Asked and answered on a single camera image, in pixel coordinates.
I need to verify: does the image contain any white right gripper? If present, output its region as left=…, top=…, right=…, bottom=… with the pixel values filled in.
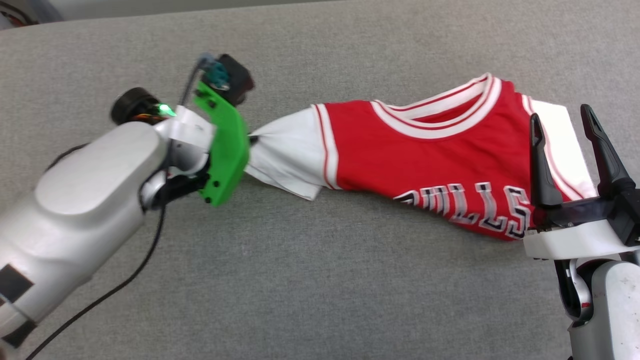
left=522, top=103, right=640, bottom=261

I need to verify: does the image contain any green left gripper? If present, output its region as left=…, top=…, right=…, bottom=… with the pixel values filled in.
left=110, top=81, right=251, bottom=208

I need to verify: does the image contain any red white basketball jersey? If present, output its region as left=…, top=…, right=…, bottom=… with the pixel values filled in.
left=244, top=73, right=598, bottom=242

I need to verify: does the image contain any gray felt table surface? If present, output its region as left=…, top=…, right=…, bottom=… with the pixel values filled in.
left=0, top=0, right=640, bottom=360

